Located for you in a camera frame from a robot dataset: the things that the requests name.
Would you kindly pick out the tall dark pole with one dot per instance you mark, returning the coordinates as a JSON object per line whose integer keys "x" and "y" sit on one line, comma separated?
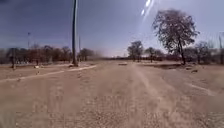
{"x": 74, "y": 33}

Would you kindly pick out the row of trees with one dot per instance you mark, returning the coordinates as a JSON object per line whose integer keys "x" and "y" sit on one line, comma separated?
{"x": 43, "y": 54}
{"x": 200, "y": 53}

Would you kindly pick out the pale concrete kerb strip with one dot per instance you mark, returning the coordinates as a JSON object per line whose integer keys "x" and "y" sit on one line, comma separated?
{"x": 50, "y": 73}

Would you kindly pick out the small dark tree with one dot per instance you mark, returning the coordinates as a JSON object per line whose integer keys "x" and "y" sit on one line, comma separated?
{"x": 135, "y": 50}

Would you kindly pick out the thin pole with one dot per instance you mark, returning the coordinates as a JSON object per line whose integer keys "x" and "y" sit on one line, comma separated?
{"x": 28, "y": 41}

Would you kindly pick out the large bare-branched tree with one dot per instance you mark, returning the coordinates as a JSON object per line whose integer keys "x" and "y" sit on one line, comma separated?
{"x": 175, "y": 30}

